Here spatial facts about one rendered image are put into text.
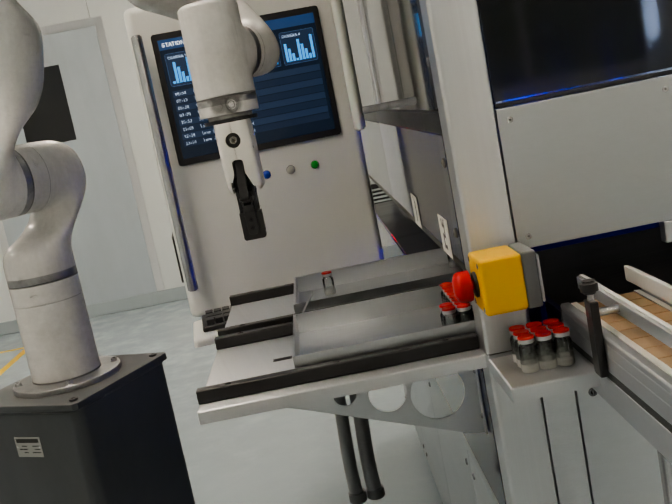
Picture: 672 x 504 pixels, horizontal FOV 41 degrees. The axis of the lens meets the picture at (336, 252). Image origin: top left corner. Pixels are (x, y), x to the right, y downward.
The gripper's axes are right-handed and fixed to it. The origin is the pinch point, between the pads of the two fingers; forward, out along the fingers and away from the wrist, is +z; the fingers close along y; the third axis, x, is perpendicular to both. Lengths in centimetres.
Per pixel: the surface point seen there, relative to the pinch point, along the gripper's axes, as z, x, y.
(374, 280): 22, -18, 51
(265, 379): 20.5, 2.2, -8.1
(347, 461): 79, -4, 100
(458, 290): 10.7, -24.7, -19.7
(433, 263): 22, -31, 54
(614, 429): 36, -44, -12
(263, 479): 110, 28, 173
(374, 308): 20.4, -15.7, 19.8
